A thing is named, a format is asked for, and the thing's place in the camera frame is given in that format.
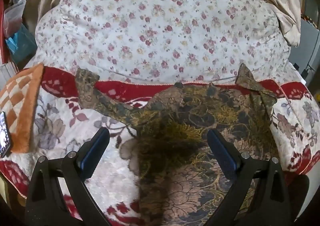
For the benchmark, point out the white pink-flowered quilt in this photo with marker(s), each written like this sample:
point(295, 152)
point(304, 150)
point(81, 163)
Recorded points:
point(160, 23)

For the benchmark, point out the orange checkered pillow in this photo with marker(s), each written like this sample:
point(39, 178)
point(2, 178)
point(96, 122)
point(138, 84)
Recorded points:
point(21, 106)

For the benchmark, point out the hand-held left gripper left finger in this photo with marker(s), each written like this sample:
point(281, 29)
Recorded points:
point(93, 149)

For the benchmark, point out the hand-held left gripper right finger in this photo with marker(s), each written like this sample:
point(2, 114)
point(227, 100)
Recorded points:
point(221, 151)

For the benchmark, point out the teal plastic bag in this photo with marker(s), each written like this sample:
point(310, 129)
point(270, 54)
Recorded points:
point(21, 46)

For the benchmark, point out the dark floral shirt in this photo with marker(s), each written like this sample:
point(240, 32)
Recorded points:
point(190, 126)

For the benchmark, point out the clear plastic bag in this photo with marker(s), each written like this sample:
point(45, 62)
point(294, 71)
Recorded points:
point(13, 19)

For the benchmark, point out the black smartphone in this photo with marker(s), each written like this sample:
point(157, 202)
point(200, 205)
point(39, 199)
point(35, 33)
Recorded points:
point(4, 136)

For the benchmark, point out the grey cabinet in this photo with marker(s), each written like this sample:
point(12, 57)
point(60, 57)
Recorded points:
point(310, 48)

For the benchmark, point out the red and white floral blanket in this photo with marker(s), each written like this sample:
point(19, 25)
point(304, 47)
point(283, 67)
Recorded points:
point(60, 121)

